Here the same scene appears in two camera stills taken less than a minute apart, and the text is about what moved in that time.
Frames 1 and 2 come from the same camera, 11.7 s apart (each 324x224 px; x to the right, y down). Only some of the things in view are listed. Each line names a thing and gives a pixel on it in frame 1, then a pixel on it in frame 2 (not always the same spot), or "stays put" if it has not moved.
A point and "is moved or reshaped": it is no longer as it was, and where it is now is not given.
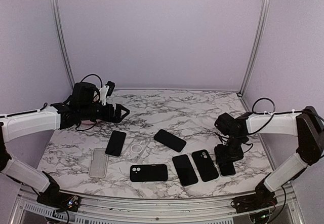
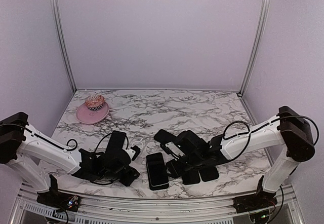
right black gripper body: [233, 149] -> [194, 161]
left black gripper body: [88, 113] -> [125, 181]
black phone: [170, 140] stays put
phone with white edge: [115, 144] stays put
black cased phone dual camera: [204, 165] stays put
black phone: [149, 173] is moved or reshaped
